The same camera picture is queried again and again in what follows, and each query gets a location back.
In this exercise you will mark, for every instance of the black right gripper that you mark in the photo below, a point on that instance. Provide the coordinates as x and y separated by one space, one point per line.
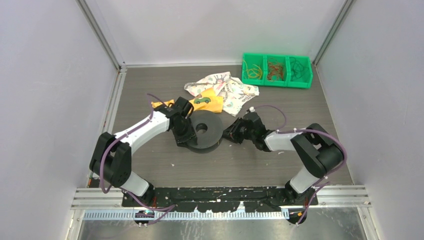
231 133

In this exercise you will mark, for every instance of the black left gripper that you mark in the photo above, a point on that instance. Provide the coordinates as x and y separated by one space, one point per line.
190 135

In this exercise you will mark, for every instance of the black cable spool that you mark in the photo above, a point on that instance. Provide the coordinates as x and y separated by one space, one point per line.
208 129

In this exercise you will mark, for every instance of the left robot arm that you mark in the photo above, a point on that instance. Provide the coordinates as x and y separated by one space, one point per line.
112 156

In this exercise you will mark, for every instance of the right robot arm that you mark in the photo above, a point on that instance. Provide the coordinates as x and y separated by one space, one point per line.
320 152

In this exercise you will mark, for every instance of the white patterned cloth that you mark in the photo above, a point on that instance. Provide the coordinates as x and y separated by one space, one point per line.
235 93

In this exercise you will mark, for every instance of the yellow snack bag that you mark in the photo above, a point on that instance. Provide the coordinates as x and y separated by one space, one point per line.
208 100

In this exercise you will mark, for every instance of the green three-compartment bin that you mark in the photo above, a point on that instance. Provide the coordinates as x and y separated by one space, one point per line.
277 70

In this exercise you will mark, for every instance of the slotted aluminium rail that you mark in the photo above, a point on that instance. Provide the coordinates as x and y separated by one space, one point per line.
149 215

